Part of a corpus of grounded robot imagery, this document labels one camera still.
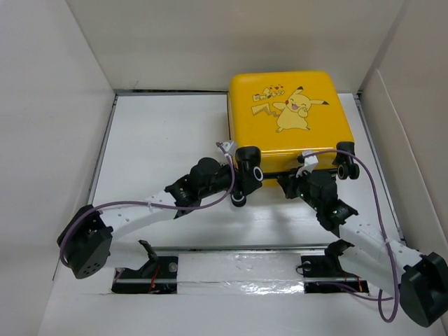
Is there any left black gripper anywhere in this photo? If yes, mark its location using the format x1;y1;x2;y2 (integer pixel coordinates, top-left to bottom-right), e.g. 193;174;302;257
198;157;259;199

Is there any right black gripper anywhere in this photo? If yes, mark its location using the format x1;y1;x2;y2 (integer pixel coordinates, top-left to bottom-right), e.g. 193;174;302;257
279;165;321;212

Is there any yellow hard-shell suitcase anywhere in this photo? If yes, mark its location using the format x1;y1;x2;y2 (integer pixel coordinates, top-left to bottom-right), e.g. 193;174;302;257
227;71;359;186

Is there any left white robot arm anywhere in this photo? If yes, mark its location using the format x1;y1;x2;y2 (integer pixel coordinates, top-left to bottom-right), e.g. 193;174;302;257
57;156;263;279

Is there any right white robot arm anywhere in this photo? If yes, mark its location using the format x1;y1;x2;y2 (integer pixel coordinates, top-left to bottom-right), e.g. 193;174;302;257
277;171;447;328

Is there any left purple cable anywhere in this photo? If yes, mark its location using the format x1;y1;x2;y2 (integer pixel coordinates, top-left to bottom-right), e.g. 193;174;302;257
59;141;235;269

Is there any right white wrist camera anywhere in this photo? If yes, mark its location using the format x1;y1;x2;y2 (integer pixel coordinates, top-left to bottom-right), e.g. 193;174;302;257
295;150;319;177

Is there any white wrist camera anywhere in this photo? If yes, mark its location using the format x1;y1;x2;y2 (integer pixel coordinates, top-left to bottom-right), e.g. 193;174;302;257
295;150;319;177
216;140;238;157

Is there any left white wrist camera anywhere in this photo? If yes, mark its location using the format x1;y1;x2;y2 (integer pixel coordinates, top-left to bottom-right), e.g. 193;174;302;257
216;140;238;157

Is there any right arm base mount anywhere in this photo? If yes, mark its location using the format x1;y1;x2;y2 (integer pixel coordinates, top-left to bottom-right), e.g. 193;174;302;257
295;240;370;294

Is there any metal rail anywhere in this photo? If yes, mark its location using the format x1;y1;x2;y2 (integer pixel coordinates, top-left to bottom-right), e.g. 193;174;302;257
155;244;328;253

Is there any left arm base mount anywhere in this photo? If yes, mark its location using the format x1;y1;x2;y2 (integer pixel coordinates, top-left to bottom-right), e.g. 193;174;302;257
111;239;179;295

